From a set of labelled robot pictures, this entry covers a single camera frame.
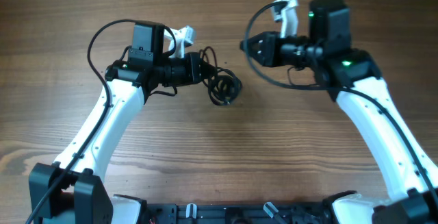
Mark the thin black USB cable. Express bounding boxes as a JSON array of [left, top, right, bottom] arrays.
[[198, 45, 220, 71]]

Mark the thick black HDMI cable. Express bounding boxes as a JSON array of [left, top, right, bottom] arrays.
[[207, 66, 243, 107]]

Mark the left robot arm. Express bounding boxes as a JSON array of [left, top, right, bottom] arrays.
[[28, 21, 216, 223]]

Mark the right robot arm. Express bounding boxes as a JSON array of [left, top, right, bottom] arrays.
[[240, 0, 437, 223]]

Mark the left camera cable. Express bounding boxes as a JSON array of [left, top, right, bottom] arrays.
[[25, 18, 138, 224]]

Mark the camera cable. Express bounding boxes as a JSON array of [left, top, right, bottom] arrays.
[[242, 0, 438, 204], [25, 18, 138, 224]]

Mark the right camera cable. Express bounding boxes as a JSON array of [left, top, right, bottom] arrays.
[[242, 0, 438, 204]]

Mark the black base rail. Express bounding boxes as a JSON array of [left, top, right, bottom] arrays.
[[139, 202, 333, 224]]

